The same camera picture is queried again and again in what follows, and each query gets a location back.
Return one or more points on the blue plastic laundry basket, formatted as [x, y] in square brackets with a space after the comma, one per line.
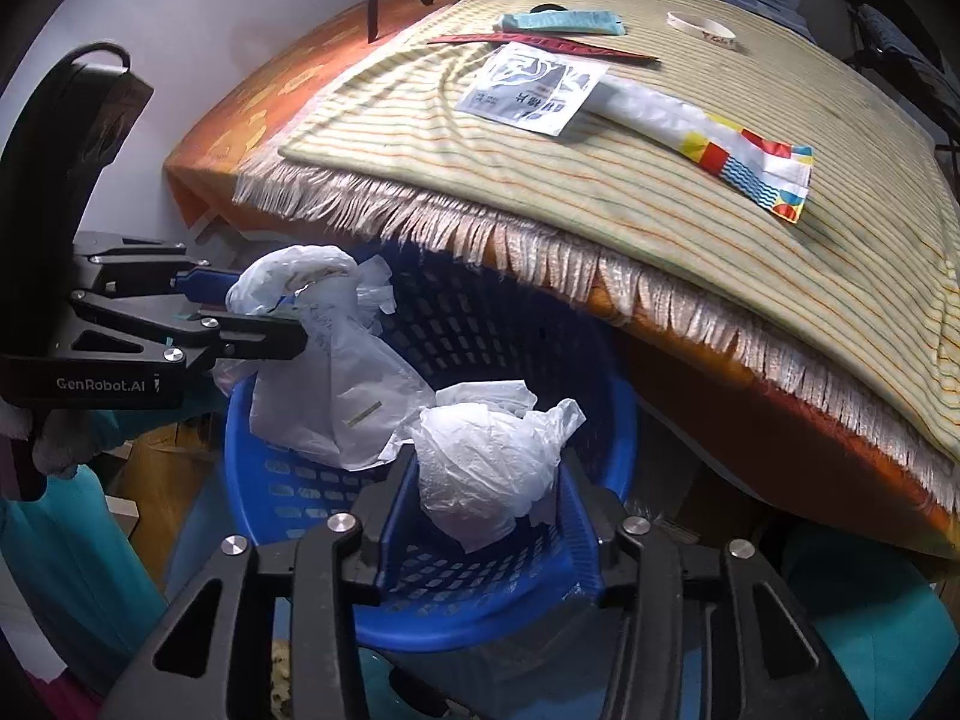
[487, 315]

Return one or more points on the white plastic bag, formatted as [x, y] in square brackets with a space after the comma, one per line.
[330, 382]
[480, 465]

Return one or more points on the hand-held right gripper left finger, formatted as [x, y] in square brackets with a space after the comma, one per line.
[397, 517]

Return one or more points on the person's teal clothing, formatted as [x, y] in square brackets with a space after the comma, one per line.
[67, 562]

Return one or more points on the blue checked bed sheet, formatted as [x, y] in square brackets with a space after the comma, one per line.
[765, 4]

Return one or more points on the teal tube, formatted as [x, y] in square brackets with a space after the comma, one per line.
[570, 21]

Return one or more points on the white printed packet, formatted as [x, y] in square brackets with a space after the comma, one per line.
[525, 90]

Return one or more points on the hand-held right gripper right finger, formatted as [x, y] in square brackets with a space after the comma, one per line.
[579, 532]

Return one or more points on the yellow striped cloth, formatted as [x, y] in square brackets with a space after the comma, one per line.
[525, 172]

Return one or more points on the striped cloth on chair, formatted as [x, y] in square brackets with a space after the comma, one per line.
[889, 37]

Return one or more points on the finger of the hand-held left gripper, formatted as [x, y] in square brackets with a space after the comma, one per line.
[262, 337]
[210, 285]

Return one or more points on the person's left hand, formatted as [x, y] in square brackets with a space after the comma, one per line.
[67, 446]

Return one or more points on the red paper strip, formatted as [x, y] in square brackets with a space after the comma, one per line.
[540, 42]

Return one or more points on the white wrapper with colourful end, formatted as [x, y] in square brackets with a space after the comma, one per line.
[675, 120]

